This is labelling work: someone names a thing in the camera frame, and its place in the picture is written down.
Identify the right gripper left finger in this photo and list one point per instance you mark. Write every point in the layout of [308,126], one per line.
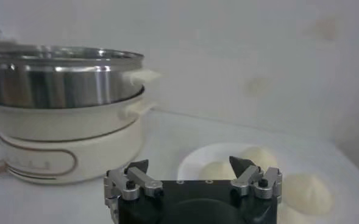
[142,178]

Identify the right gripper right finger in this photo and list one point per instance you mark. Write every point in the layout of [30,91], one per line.
[246,176]

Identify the white steamed baozi bun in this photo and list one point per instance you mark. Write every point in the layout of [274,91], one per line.
[292,217]
[263,158]
[215,171]
[307,194]

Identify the stainless steel steamer basket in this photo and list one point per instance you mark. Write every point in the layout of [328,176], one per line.
[60,85]

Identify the white round plate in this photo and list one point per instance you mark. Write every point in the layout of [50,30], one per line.
[197,158]

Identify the cream electric cooker base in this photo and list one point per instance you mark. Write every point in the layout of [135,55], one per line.
[75,152]

